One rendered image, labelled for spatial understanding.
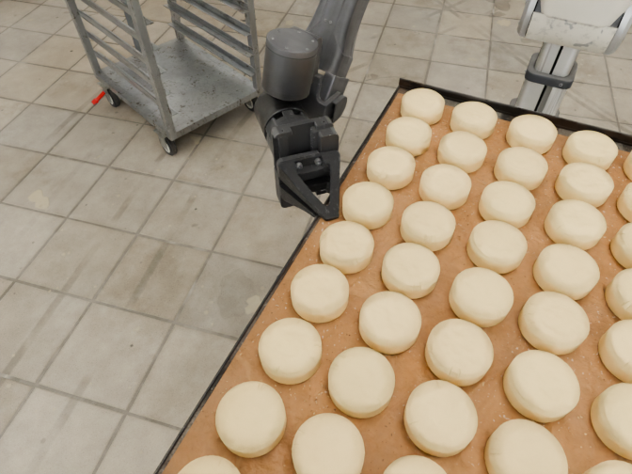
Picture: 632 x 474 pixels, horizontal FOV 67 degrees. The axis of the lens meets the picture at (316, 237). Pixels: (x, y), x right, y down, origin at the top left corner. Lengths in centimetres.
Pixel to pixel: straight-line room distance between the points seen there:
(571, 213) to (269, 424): 33
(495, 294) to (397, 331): 9
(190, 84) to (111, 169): 52
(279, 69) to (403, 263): 25
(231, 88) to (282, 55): 171
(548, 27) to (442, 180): 78
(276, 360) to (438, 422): 12
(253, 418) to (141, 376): 121
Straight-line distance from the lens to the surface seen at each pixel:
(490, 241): 46
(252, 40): 209
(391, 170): 50
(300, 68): 54
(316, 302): 40
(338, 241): 43
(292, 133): 51
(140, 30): 180
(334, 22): 63
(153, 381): 155
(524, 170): 53
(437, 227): 45
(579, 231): 49
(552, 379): 40
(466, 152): 53
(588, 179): 55
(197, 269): 172
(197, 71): 239
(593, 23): 122
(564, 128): 63
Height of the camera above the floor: 136
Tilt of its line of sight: 51 degrees down
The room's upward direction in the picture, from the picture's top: straight up
